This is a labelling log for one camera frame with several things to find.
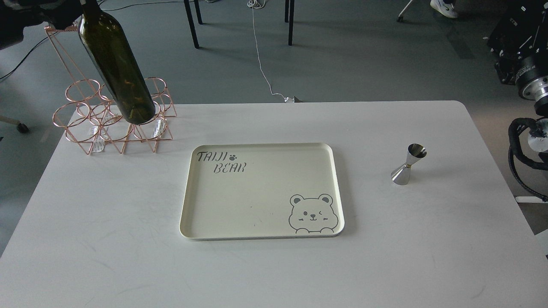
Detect steel double jigger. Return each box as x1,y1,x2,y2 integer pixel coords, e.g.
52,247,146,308
391,143,427,185

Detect dark green wine bottle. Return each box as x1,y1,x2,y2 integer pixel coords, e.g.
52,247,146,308
79,0,156,124

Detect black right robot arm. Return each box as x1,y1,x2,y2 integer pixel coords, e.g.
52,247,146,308
487,0,548,117

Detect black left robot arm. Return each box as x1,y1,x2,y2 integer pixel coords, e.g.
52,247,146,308
0,0,83,49

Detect cream bear serving tray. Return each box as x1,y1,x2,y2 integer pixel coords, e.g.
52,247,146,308
180,143,345,240

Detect black table legs left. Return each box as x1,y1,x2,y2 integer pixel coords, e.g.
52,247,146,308
183,0,203,49

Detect black table legs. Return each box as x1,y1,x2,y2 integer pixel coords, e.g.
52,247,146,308
284,0,295,46
183,0,203,49

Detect black table legs right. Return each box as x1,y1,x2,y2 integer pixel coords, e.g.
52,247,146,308
284,0,295,46

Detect person in blue jeans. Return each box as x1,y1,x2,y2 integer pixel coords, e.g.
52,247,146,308
430,0,458,19

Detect white floor cable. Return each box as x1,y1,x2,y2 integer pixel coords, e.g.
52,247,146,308
247,0,295,103

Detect rose gold wire wine rack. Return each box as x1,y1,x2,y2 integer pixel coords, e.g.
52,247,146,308
44,26,177,155

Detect black floor cables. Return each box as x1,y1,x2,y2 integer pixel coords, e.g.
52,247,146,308
0,0,185,82

